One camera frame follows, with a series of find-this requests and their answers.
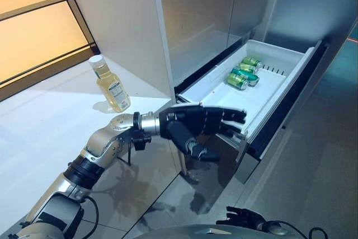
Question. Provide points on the green drink can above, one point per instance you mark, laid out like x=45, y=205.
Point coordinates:
x=237, y=80
x=246, y=76
x=247, y=68
x=252, y=61

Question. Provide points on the stainless steel fridge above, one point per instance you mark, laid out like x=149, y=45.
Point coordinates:
x=251, y=54

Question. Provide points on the dark framed glass partition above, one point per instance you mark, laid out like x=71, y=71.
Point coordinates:
x=36, y=26

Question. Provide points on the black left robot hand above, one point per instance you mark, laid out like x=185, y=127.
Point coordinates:
x=193, y=122

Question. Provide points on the white fridge drawer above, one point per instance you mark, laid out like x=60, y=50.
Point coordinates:
x=251, y=88

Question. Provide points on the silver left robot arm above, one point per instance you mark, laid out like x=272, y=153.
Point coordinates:
x=92, y=152

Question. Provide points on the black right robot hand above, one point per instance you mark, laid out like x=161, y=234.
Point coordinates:
x=243, y=218

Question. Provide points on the yellow drink bottle white cap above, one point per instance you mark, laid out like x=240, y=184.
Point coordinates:
x=112, y=83

